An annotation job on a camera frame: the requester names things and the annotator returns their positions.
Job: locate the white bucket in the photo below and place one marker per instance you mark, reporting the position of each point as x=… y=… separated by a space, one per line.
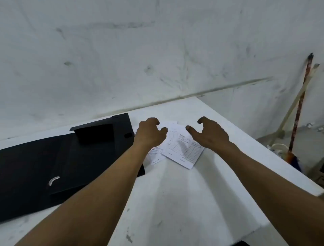
x=277 y=148

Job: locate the person's left forearm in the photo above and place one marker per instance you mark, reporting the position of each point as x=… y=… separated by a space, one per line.
x=101 y=197

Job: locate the pale wooden stick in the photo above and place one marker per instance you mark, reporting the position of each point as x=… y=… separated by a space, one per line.
x=293 y=105

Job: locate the person's right forearm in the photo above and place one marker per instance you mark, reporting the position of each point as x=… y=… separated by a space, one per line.
x=273 y=192

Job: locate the person's right hand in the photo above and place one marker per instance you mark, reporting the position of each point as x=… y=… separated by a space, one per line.
x=214 y=135

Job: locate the person's black trousers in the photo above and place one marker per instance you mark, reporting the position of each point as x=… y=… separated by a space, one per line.
x=240 y=243

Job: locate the black folder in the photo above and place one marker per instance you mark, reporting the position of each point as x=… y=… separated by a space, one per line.
x=30 y=164

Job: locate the stack of receipts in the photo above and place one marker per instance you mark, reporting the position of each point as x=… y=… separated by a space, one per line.
x=182 y=149

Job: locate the person's left hand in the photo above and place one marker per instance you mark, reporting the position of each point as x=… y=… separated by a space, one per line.
x=148 y=135

